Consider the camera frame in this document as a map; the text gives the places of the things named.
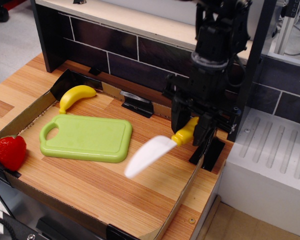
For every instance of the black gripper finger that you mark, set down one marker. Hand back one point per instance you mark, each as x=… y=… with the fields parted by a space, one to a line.
x=180 y=115
x=204 y=129

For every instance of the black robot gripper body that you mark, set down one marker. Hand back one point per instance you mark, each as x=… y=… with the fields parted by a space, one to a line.
x=205 y=93

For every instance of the yellow handled white toy knife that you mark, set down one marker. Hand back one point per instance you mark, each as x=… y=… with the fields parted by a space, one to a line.
x=158 y=146

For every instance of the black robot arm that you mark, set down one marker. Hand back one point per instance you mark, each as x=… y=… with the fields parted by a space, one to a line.
x=221 y=32

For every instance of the green plastic cutting board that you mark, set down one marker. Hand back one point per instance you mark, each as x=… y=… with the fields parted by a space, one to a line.
x=86 y=138

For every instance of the light wooden shelf board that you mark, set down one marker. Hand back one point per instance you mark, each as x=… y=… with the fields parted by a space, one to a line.
x=159 y=29

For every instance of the cardboard fence with black tape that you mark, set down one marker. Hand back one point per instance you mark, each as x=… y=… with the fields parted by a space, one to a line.
x=164 y=202

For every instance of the white toy sink drainboard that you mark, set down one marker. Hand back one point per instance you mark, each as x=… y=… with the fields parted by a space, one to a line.
x=261 y=176

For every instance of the yellow toy banana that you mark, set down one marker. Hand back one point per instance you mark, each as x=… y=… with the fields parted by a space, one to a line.
x=73 y=95

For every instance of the red toy strawberry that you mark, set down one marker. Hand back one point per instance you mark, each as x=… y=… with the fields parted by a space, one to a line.
x=12 y=152

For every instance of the stainless steel oven front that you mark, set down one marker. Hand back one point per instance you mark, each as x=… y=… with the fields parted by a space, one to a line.
x=33 y=220

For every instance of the black caster wheel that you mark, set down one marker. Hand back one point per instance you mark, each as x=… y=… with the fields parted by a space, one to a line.
x=4 y=14

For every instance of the dark grey shelf post right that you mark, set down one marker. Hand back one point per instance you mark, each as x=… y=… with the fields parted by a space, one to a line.
x=260 y=47

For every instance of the dark grey shelf post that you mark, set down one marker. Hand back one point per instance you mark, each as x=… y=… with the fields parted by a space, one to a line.
x=260 y=47
x=49 y=28

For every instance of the aluminium frame profile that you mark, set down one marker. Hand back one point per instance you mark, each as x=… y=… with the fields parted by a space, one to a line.
x=285 y=46

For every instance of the dark grey shelf post left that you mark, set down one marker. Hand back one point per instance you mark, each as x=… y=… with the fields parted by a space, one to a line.
x=49 y=28

